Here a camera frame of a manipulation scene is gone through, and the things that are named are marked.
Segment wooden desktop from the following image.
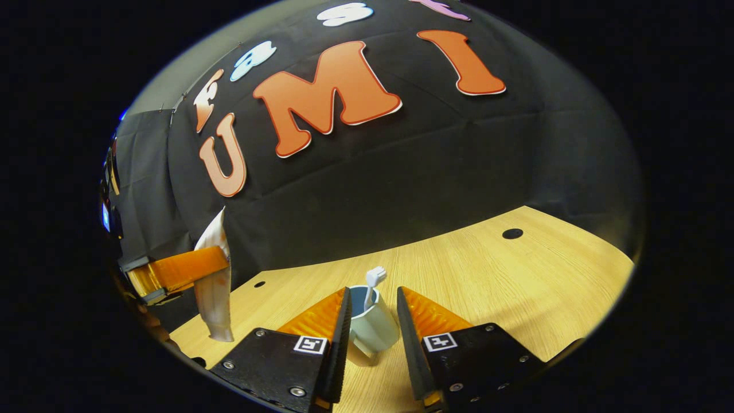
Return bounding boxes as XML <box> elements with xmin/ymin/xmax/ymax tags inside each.
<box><xmin>169</xmin><ymin>205</ymin><xmax>635</xmax><ymax>413</ymax></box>

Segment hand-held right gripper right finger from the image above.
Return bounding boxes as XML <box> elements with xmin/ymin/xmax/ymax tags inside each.
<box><xmin>397</xmin><ymin>286</ymin><xmax>546</xmax><ymax>411</ymax></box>

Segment white toothbrush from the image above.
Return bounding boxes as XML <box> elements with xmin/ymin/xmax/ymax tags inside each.
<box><xmin>365</xmin><ymin>266</ymin><xmax>388</xmax><ymax>305</ymax></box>

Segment white toothpaste tube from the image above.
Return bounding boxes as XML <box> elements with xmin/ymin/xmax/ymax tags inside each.
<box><xmin>193</xmin><ymin>206</ymin><xmax>235</xmax><ymax>343</ymax></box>

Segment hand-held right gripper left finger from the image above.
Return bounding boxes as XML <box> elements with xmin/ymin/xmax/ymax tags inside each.
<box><xmin>209</xmin><ymin>287</ymin><xmax>352</xmax><ymax>412</ymax></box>

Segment black backdrop cloth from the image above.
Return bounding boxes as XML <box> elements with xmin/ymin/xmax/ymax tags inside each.
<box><xmin>109</xmin><ymin>0</ymin><xmax>643</xmax><ymax>322</ymax></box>

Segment pale green cup wooden handle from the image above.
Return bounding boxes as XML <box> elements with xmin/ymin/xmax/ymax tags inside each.
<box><xmin>346</xmin><ymin>285</ymin><xmax>400</xmax><ymax>368</ymax></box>

